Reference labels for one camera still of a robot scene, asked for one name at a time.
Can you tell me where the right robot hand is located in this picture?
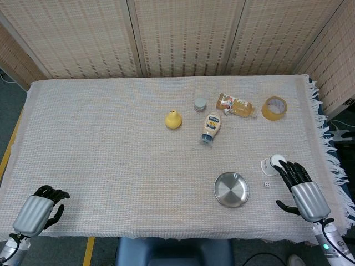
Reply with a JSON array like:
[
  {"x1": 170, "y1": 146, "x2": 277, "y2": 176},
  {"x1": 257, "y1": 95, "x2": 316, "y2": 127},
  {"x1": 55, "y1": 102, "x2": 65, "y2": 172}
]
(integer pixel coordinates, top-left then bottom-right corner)
[{"x1": 273, "y1": 160, "x2": 331, "y2": 223}]

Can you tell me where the round metal plate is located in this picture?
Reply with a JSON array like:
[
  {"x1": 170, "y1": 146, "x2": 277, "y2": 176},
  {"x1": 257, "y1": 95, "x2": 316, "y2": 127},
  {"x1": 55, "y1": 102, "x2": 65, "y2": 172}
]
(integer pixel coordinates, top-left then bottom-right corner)
[{"x1": 213, "y1": 171, "x2": 250, "y2": 208}]

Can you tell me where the black floor cable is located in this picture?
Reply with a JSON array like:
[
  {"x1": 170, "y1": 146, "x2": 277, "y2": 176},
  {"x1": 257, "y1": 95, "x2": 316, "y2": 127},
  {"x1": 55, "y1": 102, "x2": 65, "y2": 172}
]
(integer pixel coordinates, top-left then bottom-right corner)
[{"x1": 244, "y1": 251, "x2": 290, "y2": 266}]

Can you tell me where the beige waffle tablecloth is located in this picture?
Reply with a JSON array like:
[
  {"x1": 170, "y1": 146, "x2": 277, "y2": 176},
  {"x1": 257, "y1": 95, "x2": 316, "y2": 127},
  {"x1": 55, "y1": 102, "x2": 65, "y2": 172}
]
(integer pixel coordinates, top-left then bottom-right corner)
[{"x1": 0, "y1": 74, "x2": 355, "y2": 246}]

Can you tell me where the woven folding screen panel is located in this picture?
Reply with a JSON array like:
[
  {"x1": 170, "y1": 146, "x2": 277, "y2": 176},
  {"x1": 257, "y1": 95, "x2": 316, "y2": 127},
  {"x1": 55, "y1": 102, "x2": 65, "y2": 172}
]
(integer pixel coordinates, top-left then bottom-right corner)
[
  {"x1": 226, "y1": 0, "x2": 346, "y2": 77},
  {"x1": 127, "y1": 0, "x2": 246, "y2": 78},
  {"x1": 0, "y1": 22, "x2": 47, "y2": 94},
  {"x1": 0, "y1": 0, "x2": 139, "y2": 80},
  {"x1": 293, "y1": 0, "x2": 355, "y2": 119}
]

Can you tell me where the yellow tape roll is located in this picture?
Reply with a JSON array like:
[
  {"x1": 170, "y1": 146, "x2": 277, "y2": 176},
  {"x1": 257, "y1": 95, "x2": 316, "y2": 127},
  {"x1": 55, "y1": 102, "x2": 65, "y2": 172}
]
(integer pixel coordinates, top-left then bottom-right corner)
[{"x1": 261, "y1": 96, "x2": 288, "y2": 121}]

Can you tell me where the yellow pear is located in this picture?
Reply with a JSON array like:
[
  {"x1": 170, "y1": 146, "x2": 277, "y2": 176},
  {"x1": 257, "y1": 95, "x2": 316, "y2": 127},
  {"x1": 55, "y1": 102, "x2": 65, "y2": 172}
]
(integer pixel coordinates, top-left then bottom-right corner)
[{"x1": 165, "y1": 109, "x2": 183, "y2": 130}]

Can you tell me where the white stand foot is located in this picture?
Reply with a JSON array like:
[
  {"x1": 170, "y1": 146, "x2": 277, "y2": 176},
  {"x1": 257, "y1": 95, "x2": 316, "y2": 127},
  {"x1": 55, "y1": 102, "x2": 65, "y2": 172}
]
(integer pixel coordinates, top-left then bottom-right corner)
[{"x1": 329, "y1": 128, "x2": 355, "y2": 142}]

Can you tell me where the mayonnaise squeeze bottle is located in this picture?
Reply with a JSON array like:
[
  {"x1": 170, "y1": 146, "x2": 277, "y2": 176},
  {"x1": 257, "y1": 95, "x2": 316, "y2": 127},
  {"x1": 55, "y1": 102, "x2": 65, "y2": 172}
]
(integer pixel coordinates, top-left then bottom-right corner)
[{"x1": 200, "y1": 111, "x2": 222, "y2": 147}]

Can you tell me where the amber juice bottle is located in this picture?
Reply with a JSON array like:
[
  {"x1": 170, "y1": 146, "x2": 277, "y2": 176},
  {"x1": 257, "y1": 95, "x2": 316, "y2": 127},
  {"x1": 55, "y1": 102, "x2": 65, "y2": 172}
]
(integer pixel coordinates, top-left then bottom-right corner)
[{"x1": 216, "y1": 93, "x2": 258, "y2": 119}]

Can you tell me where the small grey-lidded jar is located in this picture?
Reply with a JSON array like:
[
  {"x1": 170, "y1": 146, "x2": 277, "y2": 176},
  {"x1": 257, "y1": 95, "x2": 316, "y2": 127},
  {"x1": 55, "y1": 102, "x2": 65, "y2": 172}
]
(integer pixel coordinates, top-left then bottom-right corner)
[{"x1": 194, "y1": 96, "x2": 209, "y2": 113}]

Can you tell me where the white shoe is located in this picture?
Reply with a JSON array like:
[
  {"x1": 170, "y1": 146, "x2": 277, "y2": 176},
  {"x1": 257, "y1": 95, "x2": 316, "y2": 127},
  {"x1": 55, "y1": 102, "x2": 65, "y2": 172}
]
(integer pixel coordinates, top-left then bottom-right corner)
[{"x1": 287, "y1": 254, "x2": 305, "y2": 266}]

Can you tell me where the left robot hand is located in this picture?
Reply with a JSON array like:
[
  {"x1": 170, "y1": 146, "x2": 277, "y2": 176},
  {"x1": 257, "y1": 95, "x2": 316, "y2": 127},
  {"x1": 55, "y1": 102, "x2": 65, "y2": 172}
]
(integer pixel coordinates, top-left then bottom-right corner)
[{"x1": 12, "y1": 185, "x2": 71, "y2": 238}]

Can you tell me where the white paper cup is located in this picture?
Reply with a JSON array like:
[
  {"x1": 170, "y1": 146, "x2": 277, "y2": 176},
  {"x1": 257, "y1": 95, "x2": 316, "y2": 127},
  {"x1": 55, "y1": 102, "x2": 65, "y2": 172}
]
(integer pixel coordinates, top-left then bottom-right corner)
[{"x1": 260, "y1": 154, "x2": 287, "y2": 176}]

